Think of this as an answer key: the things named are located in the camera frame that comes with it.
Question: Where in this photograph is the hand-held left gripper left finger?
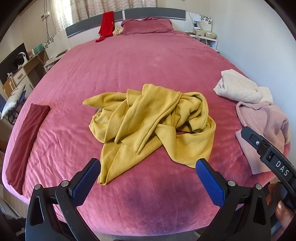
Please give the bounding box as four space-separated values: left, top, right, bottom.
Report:
25 158 101 241

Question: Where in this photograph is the dark red folded cloth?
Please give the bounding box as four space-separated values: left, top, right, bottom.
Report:
5 103 51 195

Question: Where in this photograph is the yellow sweater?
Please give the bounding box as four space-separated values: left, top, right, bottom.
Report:
83 83 216 185

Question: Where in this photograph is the patterned curtain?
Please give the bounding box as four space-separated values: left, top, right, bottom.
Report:
52 0 148 30

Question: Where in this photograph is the teal storage box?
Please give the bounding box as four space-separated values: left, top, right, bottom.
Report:
32 44 45 55

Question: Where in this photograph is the grey and white headboard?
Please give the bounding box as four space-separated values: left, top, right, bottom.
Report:
65 9 186 44

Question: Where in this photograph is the silver grey pillow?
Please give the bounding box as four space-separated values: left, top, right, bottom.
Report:
1 83 26 120

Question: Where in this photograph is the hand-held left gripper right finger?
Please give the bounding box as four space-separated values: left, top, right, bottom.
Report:
195 158 271 241

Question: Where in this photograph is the person's right hand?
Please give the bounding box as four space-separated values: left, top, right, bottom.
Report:
266 183 296 232

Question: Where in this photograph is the wooden desk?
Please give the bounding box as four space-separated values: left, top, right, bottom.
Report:
23 49 48 78

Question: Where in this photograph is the white drawer cabinet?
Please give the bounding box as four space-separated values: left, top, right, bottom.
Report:
11 68 36 91

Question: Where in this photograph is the light pink sweater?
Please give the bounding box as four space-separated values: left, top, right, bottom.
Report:
235 101 291 175

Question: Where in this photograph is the red garment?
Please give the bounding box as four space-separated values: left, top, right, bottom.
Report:
96 11 115 43

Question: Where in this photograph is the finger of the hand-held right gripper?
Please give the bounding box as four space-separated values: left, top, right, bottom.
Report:
240 126 271 158

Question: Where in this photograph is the low white nightstand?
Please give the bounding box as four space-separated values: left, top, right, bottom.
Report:
43 48 70 72

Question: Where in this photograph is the pink bed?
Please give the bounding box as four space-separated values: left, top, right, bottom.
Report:
2 16 296 235

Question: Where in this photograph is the black monitor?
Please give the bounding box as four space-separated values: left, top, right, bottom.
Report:
0 43 28 85

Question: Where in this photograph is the pink pillow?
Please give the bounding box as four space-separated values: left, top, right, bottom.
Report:
121 17 174 36

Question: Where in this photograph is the cream sweater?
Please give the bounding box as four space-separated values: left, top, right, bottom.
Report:
213 70 274 105

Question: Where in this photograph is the white round device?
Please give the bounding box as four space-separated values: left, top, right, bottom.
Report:
14 52 28 68

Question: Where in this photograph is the small wooden cabinet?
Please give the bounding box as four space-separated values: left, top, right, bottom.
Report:
3 77 16 98

